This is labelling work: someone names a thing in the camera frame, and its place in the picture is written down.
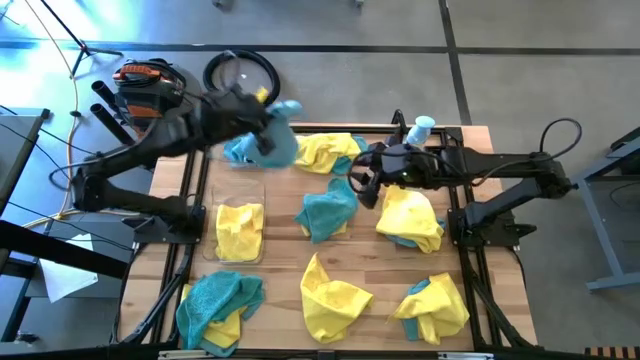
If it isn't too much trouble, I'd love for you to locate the dark clamp handle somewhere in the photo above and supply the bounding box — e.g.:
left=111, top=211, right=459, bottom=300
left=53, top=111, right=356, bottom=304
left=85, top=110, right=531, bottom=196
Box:
left=390, top=108, right=410, bottom=132

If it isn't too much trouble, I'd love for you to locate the black orange shop vacuum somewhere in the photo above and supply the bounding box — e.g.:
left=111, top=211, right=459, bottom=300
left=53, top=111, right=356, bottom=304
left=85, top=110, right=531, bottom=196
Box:
left=110, top=57, right=190, bottom=132

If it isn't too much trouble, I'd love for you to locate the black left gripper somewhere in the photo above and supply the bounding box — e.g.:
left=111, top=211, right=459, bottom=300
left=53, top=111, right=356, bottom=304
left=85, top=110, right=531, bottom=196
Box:
left=199, top=89, right=277, bottom=157

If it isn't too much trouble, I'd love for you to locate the black tripod stand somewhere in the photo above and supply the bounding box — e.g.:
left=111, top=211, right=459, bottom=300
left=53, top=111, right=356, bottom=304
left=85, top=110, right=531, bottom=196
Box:
left=38, top=0, right=125, bottom=79

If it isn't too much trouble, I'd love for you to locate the black vacuum tube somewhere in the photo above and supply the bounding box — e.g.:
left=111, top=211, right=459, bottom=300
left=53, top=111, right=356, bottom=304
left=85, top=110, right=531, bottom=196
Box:
left=90, top=79, right=119, bottom=109
left=89, top=102, right=136, bottom=146

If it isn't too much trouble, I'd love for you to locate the grey blue metal stand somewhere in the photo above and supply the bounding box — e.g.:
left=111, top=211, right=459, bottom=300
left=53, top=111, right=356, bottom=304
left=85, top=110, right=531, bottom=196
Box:
left=569, top=124, right=640, bottom=294

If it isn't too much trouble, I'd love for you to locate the silver metal bracket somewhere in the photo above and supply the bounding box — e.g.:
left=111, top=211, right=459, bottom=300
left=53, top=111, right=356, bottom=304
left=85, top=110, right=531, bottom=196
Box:
left=438, top=351, right=495, bottom=360
left=158, top=349, right=214, bottom=360

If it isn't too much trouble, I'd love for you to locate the teal microfiber towel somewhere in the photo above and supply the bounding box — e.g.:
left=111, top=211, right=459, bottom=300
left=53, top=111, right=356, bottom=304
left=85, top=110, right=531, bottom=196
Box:
left=174, top=270, right=266, bottom=357
left=332, top=134, right=370, bottom=176
left=293, top=177, right=360, bottom=245

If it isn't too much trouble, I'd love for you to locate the black beam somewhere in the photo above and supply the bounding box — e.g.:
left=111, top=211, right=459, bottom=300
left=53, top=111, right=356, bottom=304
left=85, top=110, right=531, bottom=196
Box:
left=0, top=219, right=132, bottom=280

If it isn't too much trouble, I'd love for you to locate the white paper sheet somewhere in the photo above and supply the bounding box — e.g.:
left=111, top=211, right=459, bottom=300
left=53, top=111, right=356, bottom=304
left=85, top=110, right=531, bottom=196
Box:
left=38, top=233, right=100, bottom=305

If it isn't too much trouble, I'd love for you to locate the black aluminium table frame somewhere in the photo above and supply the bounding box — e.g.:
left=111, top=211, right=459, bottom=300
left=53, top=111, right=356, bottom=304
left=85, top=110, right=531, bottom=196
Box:
left=109, top=108, right=539, bottom=360

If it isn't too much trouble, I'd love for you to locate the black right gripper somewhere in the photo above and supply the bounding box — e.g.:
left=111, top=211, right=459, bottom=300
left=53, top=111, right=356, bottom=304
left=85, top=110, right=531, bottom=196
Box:
left=352, top=142, right=441, bottom=210

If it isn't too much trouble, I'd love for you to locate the yellow microfiber towel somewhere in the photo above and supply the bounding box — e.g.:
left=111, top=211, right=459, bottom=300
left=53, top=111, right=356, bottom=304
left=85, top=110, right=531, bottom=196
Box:
left=374, top=184, right=445, bottom=255
left=388, top=272, right=471, bottom=346
left=298, top=252, right=375, bottom=345
left=214, top=202, right=265, bottom=263
left=293, top=132, right=362, bottom=175
left=179, top=283, right=249, bottom=350
left=299, top=222, right=349, bottom=239

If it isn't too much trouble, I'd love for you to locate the clear plastic basket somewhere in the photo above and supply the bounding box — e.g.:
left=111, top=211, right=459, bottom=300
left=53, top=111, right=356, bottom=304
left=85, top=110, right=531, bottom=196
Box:
left=201, top=178, right=267, bottom=266
left=207, top=130, right=301, bottom=174

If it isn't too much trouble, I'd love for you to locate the grey desk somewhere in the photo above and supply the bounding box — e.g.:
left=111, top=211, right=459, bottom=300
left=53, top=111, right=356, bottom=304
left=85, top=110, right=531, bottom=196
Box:
left=0, top=107, right=51, bottom=201

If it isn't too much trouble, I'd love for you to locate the black orange striped strip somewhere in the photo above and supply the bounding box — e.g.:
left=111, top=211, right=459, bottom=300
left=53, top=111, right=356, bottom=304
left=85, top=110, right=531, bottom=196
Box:
left=583, top=345, right=640, bottom=359

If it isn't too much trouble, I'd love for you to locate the blue microfiber towel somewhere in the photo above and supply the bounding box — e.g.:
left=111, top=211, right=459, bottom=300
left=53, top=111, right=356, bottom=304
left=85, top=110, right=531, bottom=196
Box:
left=401, top=278, right=432, bottom=342
left=384, top=217, right=447, bottom=250
left=257, top=99, right=305, bottom=170
left=222, top=134, right=264, bottom=166

